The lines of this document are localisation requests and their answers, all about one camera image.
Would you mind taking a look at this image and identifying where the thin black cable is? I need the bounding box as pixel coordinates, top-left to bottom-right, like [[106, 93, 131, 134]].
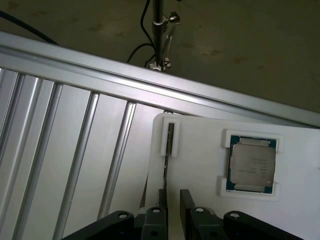
[[126, 0, 157, 68]]

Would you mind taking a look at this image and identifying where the thick black cable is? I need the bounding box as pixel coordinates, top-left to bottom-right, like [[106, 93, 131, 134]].
[[0, 9, 63, 46]]

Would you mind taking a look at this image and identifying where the CPU with silver lid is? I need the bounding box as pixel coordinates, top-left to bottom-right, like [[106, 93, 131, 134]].
[[225, 134, 280, 195]]

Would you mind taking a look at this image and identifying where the metal stand pole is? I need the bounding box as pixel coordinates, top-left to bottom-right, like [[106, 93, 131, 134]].
[[148, 0, 181, 73]]

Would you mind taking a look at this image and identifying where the aluminium table frame rail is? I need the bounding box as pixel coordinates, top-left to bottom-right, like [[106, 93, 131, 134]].
[[0, 31, 320, 130]]

